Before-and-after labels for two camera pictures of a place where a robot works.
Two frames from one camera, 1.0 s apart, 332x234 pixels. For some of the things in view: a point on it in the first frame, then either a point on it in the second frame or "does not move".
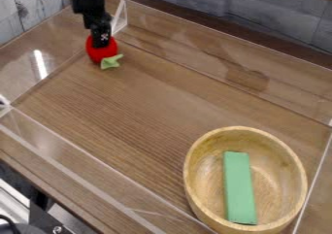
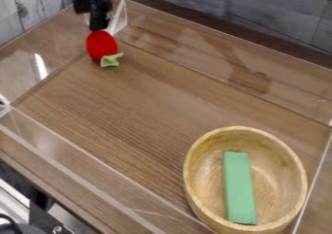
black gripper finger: (102, 36) to (101, 17)
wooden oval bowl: (279, 176) does not move
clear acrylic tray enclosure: (95, 138) does not move
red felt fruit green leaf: (105, 55) does not move
